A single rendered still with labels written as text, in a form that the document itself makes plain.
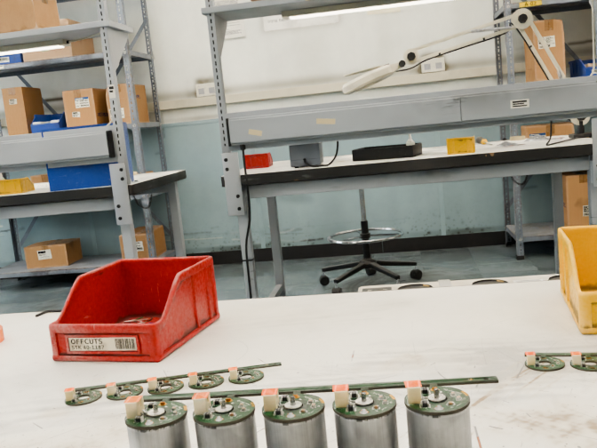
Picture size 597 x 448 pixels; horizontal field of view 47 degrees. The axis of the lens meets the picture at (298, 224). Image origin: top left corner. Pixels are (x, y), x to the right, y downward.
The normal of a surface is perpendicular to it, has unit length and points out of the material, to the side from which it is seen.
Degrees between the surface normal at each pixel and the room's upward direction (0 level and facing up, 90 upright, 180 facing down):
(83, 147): 90
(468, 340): 0
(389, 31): 90
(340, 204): 90
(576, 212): 89
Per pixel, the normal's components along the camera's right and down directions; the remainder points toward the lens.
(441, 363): -0.10, -0.98
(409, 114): -0.14, 0.16
